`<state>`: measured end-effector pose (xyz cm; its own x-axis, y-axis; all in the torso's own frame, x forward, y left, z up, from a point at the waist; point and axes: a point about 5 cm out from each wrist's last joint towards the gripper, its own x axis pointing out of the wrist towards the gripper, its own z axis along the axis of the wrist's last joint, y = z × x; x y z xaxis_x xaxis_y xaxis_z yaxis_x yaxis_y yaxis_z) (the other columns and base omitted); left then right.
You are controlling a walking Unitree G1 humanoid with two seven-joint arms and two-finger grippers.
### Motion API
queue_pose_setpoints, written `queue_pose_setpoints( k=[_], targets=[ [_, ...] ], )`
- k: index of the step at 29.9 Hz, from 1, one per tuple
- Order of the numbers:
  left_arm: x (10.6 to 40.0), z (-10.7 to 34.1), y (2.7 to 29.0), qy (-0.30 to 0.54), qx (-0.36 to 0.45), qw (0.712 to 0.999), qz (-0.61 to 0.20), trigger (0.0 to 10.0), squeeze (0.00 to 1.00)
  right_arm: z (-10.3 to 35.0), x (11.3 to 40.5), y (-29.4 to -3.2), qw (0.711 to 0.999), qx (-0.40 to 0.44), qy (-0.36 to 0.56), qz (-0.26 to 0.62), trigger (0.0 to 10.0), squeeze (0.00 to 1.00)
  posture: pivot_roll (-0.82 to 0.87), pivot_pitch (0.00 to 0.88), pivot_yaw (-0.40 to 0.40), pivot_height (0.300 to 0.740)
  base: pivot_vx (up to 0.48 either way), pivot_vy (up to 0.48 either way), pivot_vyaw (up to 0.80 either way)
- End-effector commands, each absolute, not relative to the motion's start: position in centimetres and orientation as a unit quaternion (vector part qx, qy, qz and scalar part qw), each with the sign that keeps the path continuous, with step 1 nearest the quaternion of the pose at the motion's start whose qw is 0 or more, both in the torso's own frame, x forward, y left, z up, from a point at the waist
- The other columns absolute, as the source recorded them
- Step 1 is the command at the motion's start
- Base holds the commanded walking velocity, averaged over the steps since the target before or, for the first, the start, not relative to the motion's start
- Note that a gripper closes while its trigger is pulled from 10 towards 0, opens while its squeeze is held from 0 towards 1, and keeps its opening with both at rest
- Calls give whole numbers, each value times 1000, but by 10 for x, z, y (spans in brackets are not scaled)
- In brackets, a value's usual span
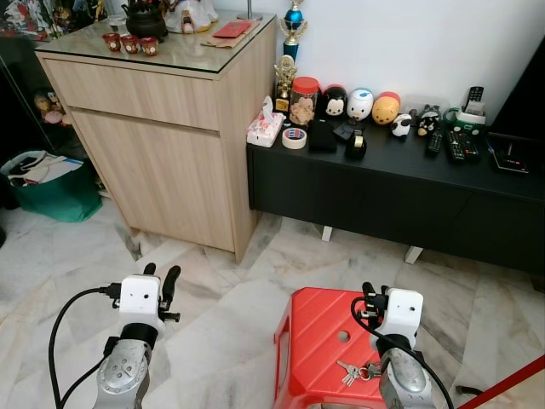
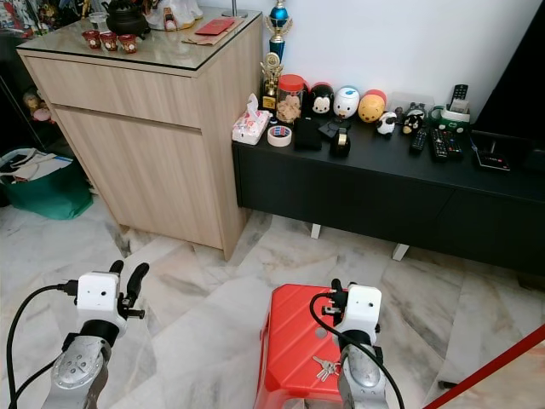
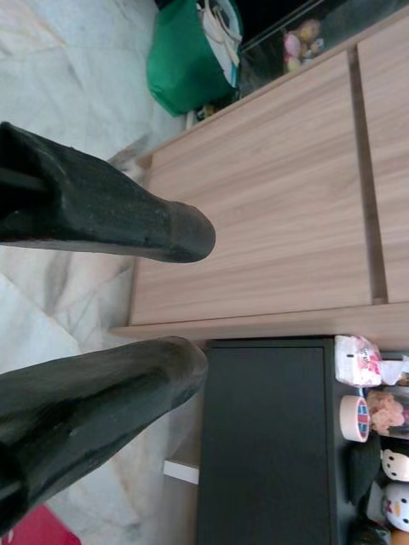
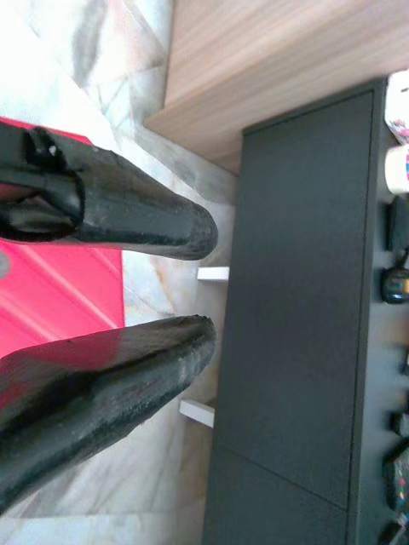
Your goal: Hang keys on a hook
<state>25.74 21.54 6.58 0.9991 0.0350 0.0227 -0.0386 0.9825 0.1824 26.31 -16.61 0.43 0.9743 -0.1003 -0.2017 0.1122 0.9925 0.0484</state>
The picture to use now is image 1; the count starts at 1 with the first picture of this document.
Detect small silver key pair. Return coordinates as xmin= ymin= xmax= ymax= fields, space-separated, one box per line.
xmin=337 ymin=360 xmax=362 ymax=387

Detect red plastic stool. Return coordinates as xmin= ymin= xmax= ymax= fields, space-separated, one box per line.
xmin=274 ymin=287 xmax=444 ymax=409

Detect black low TV console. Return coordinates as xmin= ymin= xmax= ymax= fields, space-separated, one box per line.
xmin=247 ymin=128 xmax=545 ymax=275

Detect green shopping bag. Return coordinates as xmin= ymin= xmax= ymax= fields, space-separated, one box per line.
xmin=0 ymin=150 xmax=103 ymax=224

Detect light wooden cabinet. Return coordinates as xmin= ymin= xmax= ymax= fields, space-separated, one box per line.
xmin=36 ymin=13 xmax=278 ymax=262

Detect black tape dispenser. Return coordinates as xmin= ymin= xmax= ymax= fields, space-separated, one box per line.
xmin=344 ymin=128 xmax=369 ymax=161

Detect black wallet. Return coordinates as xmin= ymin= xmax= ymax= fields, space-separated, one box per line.
xmin=307 ymin=119 xmax=340 ymax=154

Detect slim black remote control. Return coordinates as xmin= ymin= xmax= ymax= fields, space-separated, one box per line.
xmin=426 ymin=128 xmax=445 ymax=157

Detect small black white plush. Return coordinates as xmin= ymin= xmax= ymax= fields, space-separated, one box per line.
xmin=391 ymin=113 xmax=414 ymax=138

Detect printed white tape roll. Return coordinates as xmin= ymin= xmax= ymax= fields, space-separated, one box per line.
xmin=282 ymin=128 xmax=308 ymax=150

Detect wide black remote control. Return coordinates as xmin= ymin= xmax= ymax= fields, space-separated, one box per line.
xmin=446 ymin=130 xmax=483 ymax=164

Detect black white toy figure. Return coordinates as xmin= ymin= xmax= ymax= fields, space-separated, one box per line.
xmin=415 ymin=106 xmax=442 ymax=136

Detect orange yellow plush toy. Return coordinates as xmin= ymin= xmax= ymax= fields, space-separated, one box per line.
xmin=371 ymin=91 xmax=402 ymax=126

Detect white pink tissue box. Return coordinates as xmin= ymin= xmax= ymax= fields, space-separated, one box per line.
xmin=246 ymin=96 xmax=285 ymax=148

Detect white plush toy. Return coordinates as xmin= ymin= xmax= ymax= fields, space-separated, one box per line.
xmin=347 ymin=88 xmax=375 ymax=122

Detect flat black box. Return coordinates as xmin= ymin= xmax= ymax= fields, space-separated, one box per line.
xmin=489 ymin=136 xmax=536 ymax=176

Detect black mouse plush toy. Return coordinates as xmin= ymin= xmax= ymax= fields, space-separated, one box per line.
xmin=322 ymin=85 xmax=348 ymax=120

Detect red lid snack jar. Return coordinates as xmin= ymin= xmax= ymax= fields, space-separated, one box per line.
xmin=290 ymin=77 xmax=321 ymax=128

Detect small gold trophy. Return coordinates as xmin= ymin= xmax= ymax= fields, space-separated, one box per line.
xmin=273 ymin=55 xmax=298 ymax=114

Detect dark display shelf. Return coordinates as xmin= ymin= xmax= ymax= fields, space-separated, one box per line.
xmin=0 ymin=0 xmax=96 ymax=163

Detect black teapot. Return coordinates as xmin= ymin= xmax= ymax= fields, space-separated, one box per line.
xmin=123 ymin=0 xmax=169 ymax=41

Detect red packet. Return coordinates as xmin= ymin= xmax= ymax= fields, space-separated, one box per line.
xmin=212 ymin=20 xmax=255 ymax=39

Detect white figurine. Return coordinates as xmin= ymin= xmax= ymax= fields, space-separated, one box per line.
xmin=164 ymin=0 xmax=220 ymax=34

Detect blue ball trophy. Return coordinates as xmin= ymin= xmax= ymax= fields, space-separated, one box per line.
xmin=280 ymin=0 xmax=307 ymax=62

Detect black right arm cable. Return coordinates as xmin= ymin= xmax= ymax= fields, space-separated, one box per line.
xmin=350 ymin=294 xmax=454 ymax=409

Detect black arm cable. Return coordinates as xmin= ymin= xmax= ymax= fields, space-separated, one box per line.
xmin=350 ymin=294 xmax=454 ymax=409
xmin=49 ymin=284 xmax=123 ymax=409

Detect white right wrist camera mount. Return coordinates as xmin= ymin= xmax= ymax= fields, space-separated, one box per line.
xmin=376 ymin=288 xmax=425 ymax=348

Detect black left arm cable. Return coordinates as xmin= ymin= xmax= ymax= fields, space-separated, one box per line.
xmin=49 ymin=284 xmax=123 ymax=409

